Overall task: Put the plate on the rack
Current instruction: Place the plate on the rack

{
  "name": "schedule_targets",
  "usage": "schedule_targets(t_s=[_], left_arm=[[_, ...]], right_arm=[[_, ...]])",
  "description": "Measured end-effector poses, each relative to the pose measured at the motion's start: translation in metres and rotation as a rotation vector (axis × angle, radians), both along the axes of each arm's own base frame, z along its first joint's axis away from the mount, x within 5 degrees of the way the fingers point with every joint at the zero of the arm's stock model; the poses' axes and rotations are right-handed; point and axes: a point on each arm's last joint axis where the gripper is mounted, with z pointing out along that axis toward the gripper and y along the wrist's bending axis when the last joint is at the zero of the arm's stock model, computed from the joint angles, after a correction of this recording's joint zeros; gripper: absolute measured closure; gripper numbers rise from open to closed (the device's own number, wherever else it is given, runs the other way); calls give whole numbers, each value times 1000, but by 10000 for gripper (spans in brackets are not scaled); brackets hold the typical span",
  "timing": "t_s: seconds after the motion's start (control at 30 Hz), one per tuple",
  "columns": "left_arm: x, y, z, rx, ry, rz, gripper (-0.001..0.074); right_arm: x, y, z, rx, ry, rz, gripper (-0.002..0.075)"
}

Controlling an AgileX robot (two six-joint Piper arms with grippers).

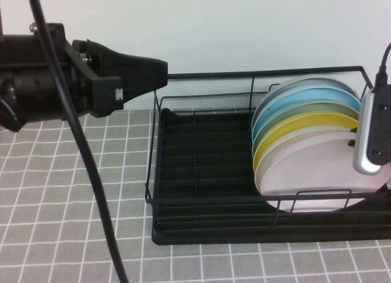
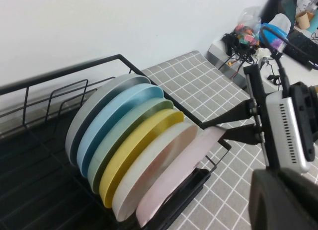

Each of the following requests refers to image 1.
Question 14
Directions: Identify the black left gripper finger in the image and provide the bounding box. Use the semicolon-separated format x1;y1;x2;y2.
87;40;169;109

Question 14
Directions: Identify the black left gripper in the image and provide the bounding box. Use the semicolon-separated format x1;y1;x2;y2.
18;23;125;122

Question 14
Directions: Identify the pink plate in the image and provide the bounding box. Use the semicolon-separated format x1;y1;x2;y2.
259;131;389;213

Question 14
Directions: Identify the yellow plate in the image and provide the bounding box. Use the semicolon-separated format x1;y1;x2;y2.
252;111;359;171

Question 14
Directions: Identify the green plate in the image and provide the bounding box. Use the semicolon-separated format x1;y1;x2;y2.
252;101;361;149

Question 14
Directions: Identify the blue plate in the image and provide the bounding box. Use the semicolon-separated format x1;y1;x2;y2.
250;86;363;143

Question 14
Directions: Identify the grey plate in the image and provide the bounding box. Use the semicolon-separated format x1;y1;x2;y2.
263;77;357;112

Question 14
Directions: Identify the cream plate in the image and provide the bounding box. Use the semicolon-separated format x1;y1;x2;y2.
255;125;355;186

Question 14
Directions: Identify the grey checked tablecloth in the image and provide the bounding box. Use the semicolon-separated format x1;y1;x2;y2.
0;101;391;283

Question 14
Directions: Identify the black plastic drip tray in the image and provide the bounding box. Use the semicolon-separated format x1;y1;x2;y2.
151;108;391;246

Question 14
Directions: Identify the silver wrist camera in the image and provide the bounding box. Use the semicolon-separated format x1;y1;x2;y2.
353;84;391;175

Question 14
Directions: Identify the thin black camera cable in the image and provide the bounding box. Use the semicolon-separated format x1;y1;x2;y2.
375;43;391;90

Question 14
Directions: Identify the thick black cable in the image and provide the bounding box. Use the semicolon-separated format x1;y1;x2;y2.
27;0;131;283

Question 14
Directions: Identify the black wire dish rack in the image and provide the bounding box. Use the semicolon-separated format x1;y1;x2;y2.
144;65;391;232

